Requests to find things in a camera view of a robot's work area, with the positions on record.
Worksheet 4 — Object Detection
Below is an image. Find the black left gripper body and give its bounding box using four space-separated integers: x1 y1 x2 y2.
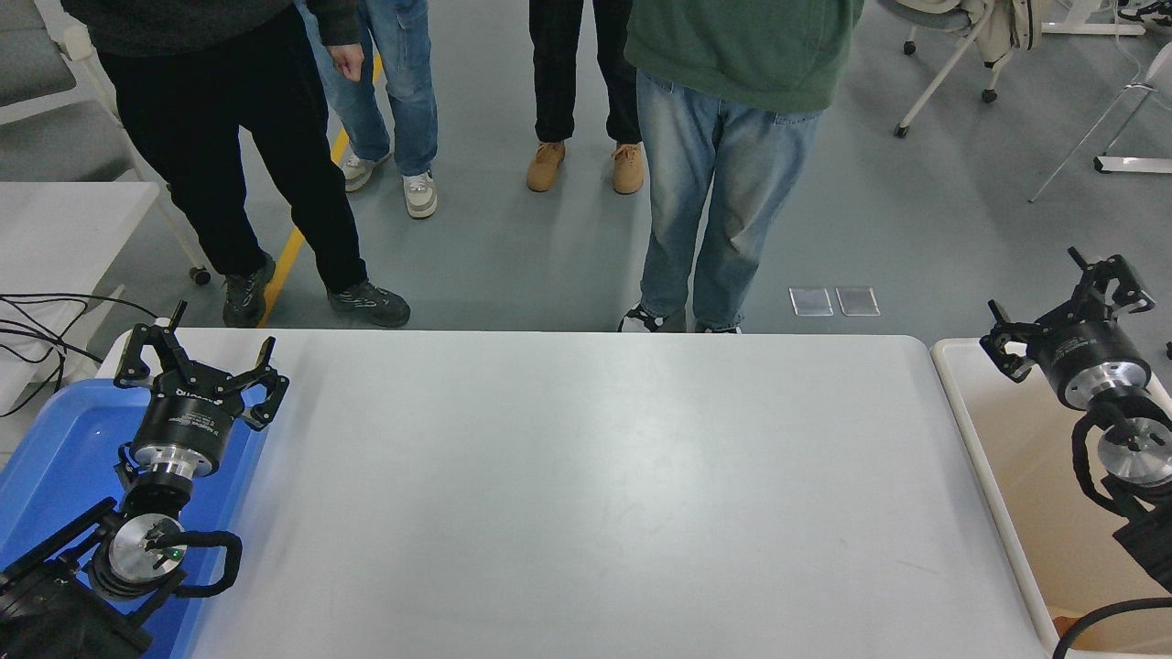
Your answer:
135 384 243 459

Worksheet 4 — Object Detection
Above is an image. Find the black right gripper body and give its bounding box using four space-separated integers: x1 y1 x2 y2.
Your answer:
1032 318 1147 404

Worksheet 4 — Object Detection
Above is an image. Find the person's left hand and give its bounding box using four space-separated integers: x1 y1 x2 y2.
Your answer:
327 41 366 83

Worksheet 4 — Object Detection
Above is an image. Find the large pale plastic bin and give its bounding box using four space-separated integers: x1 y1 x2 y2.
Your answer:
929 337 1172 659

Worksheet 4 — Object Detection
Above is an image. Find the white stand foot bar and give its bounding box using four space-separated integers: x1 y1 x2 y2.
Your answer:
1092 154 1172 174
1041 0 1147 37

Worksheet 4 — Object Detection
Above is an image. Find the blue plastic tray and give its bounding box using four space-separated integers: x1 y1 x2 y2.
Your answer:
0 378 269 659

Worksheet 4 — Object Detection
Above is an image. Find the white side table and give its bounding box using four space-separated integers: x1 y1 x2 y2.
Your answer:
0 181 160 413

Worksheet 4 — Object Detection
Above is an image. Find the person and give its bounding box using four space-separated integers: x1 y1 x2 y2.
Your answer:
293 0 440 221
618 0 867 334
60 0 412 330
526 0 647 196

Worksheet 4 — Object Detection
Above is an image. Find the grey wheeled office chair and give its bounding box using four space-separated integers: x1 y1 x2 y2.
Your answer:
0 0 212 286

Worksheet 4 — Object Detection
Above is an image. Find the white wheeled chair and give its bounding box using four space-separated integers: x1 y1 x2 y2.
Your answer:
877 0 1045 139

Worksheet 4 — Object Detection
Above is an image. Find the beige cloth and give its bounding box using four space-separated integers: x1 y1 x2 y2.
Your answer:
971 0 1043 67

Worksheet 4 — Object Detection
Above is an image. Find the black cable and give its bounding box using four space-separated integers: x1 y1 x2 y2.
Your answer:
0 293 170 321
0 320 103 365
0 352 67 419

